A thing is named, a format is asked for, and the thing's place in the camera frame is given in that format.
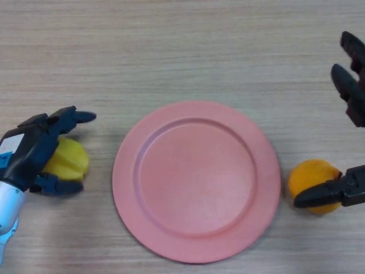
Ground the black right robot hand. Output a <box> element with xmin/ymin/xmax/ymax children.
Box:
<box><xmin>293</xmin><ymin>30</ymin><xmax>365</xmax><ymax>209</ymax></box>

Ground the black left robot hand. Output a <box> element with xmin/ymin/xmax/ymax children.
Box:
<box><xmin>0</xmin><ymin>105</ymin><xmax>97</xmax><ymax>196</ymax></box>

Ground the yellow starfruit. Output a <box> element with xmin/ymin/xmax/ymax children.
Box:
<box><xmin>42</xmin><ymin>136</ymin><xmax>90</xmax><ymax>183</ymax></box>

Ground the pink round plate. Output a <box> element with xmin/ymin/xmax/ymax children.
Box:
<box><xmin>112</xmin><ymin>99</ymin><xmax>282</xmax><ymax>264</ymax></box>

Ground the orange round fruit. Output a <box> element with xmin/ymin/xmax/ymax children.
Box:
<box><xmin>287</xmin><ymin>159</ymin><xmax>343</xmax><ymax>216</ymax></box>

